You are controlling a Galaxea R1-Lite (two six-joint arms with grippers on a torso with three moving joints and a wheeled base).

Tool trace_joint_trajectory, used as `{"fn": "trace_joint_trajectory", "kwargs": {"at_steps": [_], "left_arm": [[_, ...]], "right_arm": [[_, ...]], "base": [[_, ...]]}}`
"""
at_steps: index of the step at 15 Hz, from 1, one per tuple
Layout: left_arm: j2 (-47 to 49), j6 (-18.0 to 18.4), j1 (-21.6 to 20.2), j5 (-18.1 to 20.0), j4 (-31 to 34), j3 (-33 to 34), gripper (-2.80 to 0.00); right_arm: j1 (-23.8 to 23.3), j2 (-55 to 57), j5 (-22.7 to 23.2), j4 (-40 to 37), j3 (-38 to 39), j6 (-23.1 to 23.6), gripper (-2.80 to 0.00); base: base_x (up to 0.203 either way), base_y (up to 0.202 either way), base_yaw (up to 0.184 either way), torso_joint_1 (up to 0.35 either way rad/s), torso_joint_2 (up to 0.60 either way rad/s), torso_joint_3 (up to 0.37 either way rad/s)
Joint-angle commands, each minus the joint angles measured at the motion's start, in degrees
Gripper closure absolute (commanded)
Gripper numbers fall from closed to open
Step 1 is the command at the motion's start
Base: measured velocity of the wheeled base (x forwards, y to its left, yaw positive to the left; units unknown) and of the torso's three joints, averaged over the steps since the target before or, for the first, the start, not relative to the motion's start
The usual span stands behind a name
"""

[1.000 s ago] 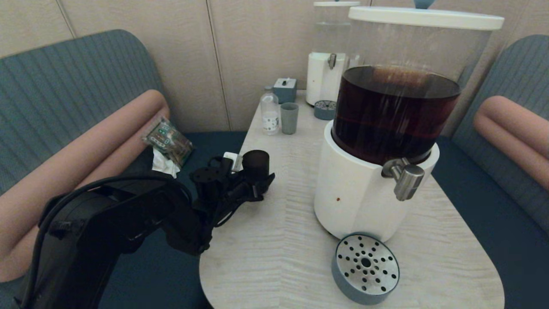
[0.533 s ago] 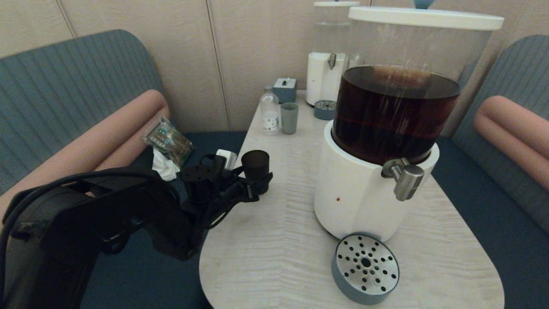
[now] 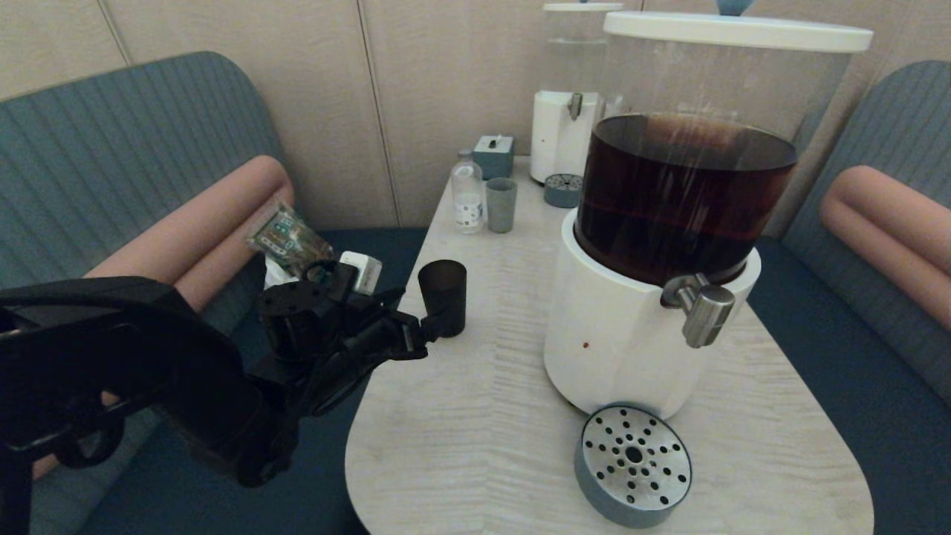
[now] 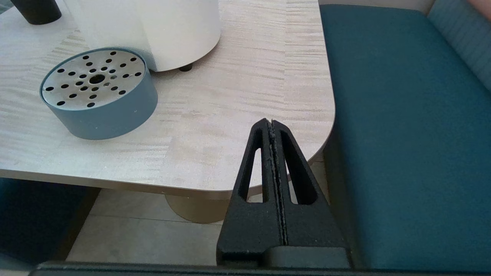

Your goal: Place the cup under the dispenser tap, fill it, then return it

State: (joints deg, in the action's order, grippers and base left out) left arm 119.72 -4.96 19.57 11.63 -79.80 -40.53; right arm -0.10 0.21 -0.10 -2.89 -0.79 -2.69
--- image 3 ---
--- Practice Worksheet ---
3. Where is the black tapered cup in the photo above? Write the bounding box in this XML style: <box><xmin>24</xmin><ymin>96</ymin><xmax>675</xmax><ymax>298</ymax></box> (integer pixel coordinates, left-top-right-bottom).
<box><xmin>418</xmin><ymin>259</ymin><xmax>468</xmax><ymax>339</ymax></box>

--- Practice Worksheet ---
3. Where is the large dispenser with dark tea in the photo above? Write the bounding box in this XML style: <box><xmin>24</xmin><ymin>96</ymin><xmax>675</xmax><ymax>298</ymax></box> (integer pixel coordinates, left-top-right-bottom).
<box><xmin>543</xmin><ymin>11</ymin><xmax>874</xmax><ymax>421</ymax></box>

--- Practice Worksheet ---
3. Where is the blue-grey cup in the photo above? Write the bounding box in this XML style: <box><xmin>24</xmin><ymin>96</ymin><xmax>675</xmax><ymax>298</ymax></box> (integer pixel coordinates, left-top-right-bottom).
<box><xmin>485</xmin><ymin>177</ymin><xmax>519</xmax><ymax>235</ymax></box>

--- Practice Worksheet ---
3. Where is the green brown snack bag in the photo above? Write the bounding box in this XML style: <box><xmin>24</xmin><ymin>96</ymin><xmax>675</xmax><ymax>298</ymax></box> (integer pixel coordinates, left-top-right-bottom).
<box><xmin>247</xmin><ymin>202</ymin><xmax>335</xmax><ymax>279</ymax></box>

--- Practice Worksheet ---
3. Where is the clear plastic water bottle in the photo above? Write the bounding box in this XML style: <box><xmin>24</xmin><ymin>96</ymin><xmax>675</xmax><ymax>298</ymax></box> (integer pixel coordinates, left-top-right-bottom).
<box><xmin>450</xmin><ymin>149</ymin><xmax>487</xmax><ymax>236</ymax></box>

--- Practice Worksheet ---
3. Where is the small blue-grey perforated drip tray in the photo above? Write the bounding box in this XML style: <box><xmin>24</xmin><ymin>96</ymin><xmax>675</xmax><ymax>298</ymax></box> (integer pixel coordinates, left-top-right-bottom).
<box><xmin>543</xmin><ymin>172</ymin><xmax>586</xmax><ymax>210</ymax></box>

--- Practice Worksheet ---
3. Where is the pink bolster beside snack bag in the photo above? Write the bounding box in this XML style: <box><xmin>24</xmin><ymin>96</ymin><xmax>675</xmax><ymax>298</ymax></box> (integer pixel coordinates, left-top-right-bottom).
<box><xmin>33</xmin><ymin>155</ymin><xmax>295</xmax><ymax>480</ymax></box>

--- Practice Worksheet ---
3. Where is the small dispenser with clear water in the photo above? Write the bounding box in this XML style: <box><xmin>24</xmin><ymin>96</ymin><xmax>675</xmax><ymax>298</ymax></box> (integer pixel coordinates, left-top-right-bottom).
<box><xmin>529</xmin><ymin>3</ymin><xmax>626</xmax><ymax>187</ymax></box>

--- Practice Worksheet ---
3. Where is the large blue-grey perforated drip tray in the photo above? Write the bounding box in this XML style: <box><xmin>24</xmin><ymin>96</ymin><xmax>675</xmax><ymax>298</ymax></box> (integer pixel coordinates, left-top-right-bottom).
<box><xmin>573</xmin><ymin>404</ymin><xmax>694</xmax><ymax>531</ymax></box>

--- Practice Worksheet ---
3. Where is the white large dispenser lid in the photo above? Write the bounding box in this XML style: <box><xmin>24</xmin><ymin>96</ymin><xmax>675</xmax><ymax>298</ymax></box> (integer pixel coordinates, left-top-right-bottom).
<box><xmin>603</xmin><ymin>0</ymin><xmax>874</xmax><ymax>54</ymax></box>

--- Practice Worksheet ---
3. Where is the teal empty bench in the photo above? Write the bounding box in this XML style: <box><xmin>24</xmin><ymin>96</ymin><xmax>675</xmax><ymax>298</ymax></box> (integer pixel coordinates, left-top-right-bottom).
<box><xmin>746</xmin><ymin>61</ymin><xmax>951</xmax><ymax>535</ymax></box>

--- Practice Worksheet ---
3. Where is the pink bolster on empty bench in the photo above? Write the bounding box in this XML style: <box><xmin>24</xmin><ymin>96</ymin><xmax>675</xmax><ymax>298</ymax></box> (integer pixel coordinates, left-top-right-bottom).
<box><xmin>819</xmin><ymin>165</ymin><xmax>951</xmax><ymax>332</ymax></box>

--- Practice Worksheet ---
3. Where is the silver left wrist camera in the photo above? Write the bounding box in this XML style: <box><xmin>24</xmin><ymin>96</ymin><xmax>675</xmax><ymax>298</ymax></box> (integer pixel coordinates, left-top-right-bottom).
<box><xmin>338</xmin><ymin>251</ymin><xmax>383</xmax><ymax>296</ymax></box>

